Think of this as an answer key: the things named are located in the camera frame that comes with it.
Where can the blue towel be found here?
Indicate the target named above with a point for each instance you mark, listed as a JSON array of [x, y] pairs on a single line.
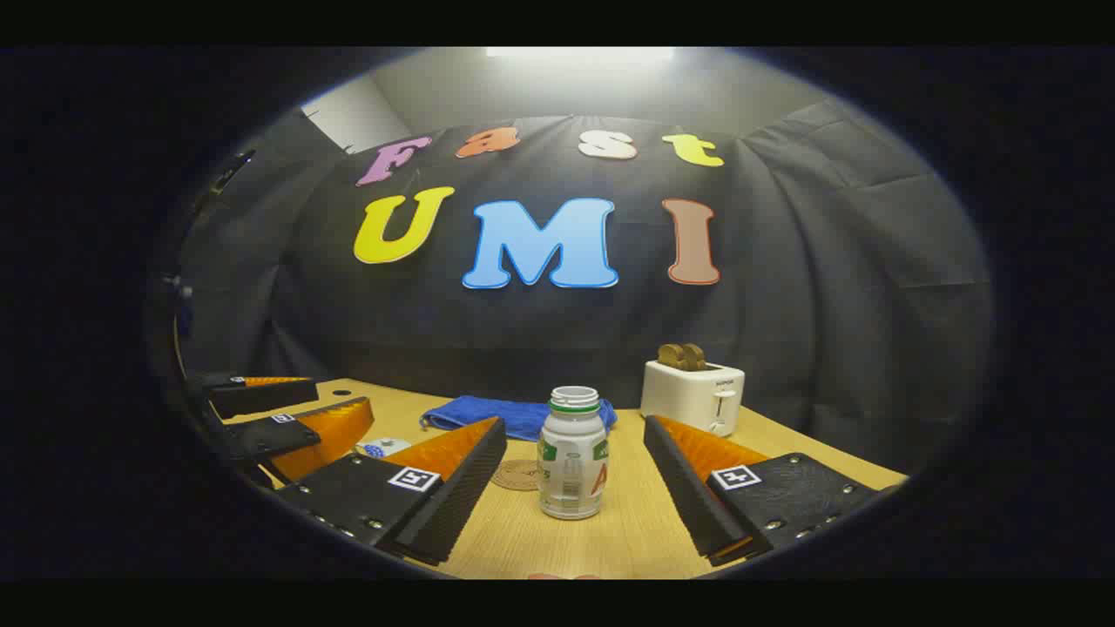
[[488, 413]]

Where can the white plastic water bottle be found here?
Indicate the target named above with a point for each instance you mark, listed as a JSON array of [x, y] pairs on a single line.
[[571, 453]]

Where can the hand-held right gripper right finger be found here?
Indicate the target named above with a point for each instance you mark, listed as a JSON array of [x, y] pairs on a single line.
[[684, 488]]

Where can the white ceramic teacup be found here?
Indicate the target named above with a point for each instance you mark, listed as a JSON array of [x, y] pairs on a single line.
[[396, 445]]

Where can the black backdrop cloth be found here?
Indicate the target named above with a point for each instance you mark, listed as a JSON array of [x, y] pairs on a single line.
[[784, 305]]

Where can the round wooden coaster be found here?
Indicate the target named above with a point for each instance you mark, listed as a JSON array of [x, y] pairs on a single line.
[[516, 475]]

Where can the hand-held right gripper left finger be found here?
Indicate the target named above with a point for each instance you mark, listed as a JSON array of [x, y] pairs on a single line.
[[466, 488]]

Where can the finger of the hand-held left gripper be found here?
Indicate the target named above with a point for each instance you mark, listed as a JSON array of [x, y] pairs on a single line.
[[331, 431], [261, 394]]

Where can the brown bread slice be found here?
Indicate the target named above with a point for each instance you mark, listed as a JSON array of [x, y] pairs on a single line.
[[695, 357], [670, 356]]

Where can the white toaster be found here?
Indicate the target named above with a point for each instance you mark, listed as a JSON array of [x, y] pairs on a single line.
[[688, 394]]

